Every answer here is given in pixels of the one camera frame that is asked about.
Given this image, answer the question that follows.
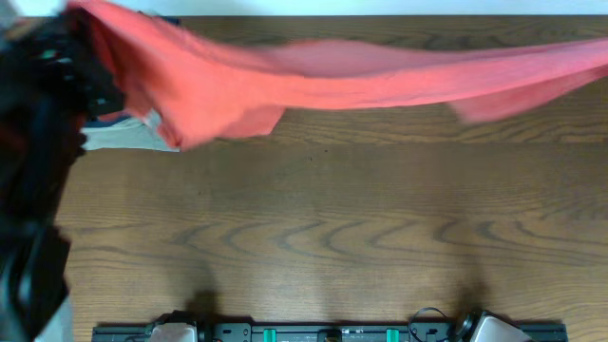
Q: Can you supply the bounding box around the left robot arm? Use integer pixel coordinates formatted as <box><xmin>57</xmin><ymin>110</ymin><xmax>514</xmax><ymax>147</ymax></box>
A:
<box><xmin>1</xmin><ymin>9</ymin><xmax>124</xmax><ymax>341</ymax></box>

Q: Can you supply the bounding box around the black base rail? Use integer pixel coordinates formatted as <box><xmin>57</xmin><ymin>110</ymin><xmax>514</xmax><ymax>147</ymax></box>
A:
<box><xmin>91</xmin><ymin>311</ymin><xmax>569</xmax><ymax>342</ymax></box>

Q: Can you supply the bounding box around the red soccer t-shirt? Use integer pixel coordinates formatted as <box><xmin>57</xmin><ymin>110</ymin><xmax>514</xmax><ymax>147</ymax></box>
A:
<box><xmin>66</xmin><ymin>1</ymin><xmax>607</xmax><ymax>149</ymax></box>

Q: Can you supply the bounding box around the khaki folded garment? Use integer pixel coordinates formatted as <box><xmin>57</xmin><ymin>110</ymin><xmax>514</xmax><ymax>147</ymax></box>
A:
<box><xmin>82</xmin><ymin>110</ymin><xmax>180</xmax><ymax>152</ymax></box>

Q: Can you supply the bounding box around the navy folded shirt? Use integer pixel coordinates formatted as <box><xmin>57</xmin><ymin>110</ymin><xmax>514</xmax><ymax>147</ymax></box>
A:
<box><xmin>83</xmin><ymin>11</ymin><xmax>181</xmax><ymax>129</ymax></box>

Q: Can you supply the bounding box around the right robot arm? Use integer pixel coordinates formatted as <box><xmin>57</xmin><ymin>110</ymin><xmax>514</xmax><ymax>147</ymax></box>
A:
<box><xmin>450</xmin><ymin>312</ymin><xmax>530</xmax><ymax>342</ymax></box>

